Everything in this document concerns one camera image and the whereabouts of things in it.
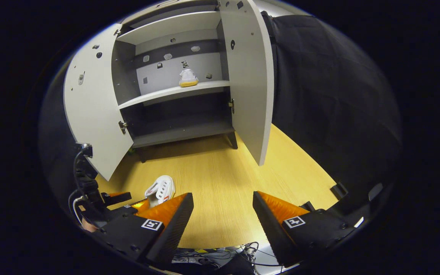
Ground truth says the white shoe cabinet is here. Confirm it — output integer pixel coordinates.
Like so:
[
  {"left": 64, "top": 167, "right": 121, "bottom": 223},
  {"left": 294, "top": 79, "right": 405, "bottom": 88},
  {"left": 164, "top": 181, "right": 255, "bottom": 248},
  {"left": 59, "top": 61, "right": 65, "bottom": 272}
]
[{"left": 63, "top": 0, "right": 275, "bottom": 182}]

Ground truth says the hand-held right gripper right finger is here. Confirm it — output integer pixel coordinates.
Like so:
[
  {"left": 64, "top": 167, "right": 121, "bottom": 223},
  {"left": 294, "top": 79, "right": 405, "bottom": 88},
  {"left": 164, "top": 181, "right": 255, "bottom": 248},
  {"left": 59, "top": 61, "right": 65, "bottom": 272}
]
[{"left": 252, "top": 191, "right": 358, "bottom": 268}]

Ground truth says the black backdrop cloth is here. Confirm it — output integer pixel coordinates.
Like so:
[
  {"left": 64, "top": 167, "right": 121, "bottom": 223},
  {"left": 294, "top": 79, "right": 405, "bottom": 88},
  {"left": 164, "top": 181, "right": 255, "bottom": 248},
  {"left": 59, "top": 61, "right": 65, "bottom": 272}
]
[{"left": 39, "top": 11, "right": 402, "bottom": 230}]

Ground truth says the tangle of black cables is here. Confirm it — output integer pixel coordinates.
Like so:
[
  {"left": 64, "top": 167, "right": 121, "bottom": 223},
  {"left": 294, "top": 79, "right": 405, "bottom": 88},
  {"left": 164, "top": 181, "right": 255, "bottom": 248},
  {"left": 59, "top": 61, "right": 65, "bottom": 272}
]
[{"left": 172, "top": 241, "right": 283, "bottom": 275}]

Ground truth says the white cat sticker cabinet door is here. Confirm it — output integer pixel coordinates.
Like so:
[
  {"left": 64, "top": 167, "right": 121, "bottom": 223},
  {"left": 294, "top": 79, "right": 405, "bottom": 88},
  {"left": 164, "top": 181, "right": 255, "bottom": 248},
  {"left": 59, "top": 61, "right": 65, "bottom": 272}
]
[{"left": 219, "top": 0, "right": 275, "bottom": 167}]

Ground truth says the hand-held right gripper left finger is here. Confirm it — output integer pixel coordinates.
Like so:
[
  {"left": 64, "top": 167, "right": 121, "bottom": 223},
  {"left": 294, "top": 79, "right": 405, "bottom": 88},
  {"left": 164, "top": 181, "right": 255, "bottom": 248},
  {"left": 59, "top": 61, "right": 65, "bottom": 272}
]
[{"left": 92, "top": 192, "right": 194, "bottom": 270}]

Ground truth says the black angular object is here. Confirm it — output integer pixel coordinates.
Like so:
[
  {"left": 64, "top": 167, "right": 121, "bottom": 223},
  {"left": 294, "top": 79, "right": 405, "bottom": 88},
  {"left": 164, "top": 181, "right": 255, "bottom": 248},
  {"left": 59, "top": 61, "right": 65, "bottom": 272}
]
[{"left": 330, "top": 182, "right": 349, "bottom": 200}]

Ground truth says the white canvas shoe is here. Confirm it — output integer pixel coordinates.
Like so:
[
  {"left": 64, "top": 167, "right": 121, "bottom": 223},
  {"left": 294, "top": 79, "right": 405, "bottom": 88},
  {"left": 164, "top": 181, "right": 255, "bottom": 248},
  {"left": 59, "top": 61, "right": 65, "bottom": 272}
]
[
  {"left": 179, "top": 69, "right": 199, "bottom": 87},
  {"left": 145, "top": 175, "right": 176, "bottom": 207}
]

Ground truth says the white phone sticker cabinet door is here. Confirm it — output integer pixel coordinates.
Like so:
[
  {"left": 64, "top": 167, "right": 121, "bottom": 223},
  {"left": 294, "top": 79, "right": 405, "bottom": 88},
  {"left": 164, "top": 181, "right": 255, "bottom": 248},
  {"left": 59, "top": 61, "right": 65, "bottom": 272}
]
[{"left": 63, "top": 24, "right": 134, "bottom": 182}]

